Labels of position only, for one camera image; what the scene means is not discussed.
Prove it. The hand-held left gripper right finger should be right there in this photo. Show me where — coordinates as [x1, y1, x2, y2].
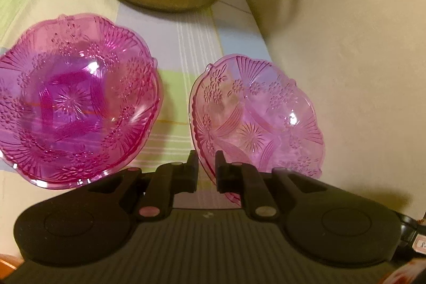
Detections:
[216, 150, 331, 220]

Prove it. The pink patterned glass bowl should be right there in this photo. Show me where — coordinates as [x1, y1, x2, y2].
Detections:
[189, 54, 325, 206]
[0, 13, 163, 188]

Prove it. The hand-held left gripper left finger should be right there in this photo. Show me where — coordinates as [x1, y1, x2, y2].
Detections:
[87, 150, 199, 222]

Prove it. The checked tablecloth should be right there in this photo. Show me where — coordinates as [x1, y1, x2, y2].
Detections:
[0, 0, 271, 211]

